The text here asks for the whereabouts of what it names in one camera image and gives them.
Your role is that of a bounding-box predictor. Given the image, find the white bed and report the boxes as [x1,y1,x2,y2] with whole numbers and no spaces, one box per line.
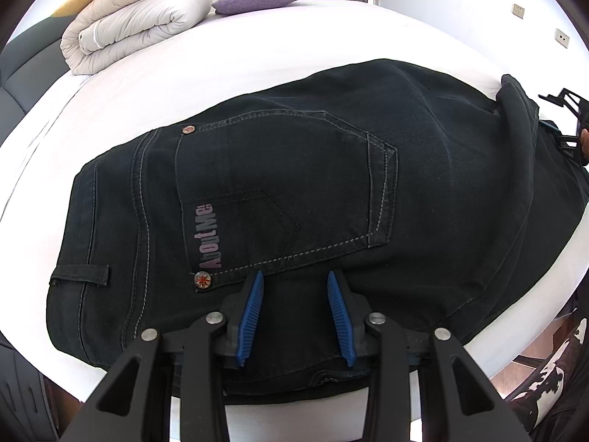
[0,0,589,406]

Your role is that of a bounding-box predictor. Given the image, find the person's patterned trouser leg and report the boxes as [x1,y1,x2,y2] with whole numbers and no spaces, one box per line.
[506,322,589,442]

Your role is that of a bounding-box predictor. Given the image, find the purple pillow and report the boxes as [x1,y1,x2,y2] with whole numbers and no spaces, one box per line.
[212,0,314,15]

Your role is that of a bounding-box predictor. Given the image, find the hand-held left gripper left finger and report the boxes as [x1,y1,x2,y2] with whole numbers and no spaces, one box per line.
[60,271,265,442]

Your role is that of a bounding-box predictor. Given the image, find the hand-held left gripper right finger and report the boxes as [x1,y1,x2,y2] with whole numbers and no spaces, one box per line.
[326,271,521,442]

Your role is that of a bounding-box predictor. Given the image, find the folded beige duvet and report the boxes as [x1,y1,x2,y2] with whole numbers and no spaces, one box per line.
[60,0,219,76]

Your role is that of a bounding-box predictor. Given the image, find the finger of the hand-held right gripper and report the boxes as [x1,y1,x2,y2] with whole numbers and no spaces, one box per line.
[537,87,589,123]
[538,120,583,150]

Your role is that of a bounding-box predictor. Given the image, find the black denim pants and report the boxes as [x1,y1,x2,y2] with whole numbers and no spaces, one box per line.
[45,57,589,399]

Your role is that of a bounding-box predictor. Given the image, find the grey padded headboard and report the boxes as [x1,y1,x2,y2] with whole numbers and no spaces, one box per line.
[0,13,77,148]

